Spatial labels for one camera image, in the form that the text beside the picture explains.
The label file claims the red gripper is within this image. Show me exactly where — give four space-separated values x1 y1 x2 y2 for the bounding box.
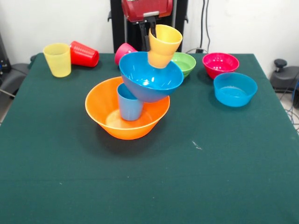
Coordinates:
121 0 174 52

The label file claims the small yellow orange cup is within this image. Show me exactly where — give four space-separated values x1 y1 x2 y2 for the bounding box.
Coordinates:
147 24 183 69

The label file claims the pink cup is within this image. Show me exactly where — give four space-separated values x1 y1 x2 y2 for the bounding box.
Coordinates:
114 42 138 66

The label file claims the large blue bowl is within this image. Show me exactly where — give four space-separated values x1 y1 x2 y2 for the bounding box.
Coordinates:
118 51 185 103

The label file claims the red cup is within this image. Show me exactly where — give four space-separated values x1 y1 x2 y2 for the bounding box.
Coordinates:
69 41 100 68

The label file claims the blue cup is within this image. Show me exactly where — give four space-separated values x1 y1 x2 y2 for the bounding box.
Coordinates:
116 83 143 122

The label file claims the large orange bowl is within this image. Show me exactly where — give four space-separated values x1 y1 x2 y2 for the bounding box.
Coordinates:
85 76 171 140

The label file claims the green bowl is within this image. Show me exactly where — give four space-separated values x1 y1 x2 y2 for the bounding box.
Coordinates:
170 52 197 79

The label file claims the pink bowl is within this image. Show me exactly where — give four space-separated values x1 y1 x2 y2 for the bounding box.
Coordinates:
202 52 240 80

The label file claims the pale yellow cup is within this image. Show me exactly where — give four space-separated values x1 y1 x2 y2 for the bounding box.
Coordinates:
43 42 71 78

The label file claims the light blue shallow bowl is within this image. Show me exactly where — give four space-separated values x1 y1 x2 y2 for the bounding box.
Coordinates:
213 72 258 108

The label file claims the dark green table cloth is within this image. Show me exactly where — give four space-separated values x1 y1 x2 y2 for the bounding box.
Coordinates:
0 52 299 224

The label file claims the black equipment box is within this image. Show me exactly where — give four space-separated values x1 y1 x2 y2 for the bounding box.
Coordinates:
0 32 12 73

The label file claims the black wall cable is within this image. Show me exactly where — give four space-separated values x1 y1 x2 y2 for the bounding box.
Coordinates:
200 0 212 51

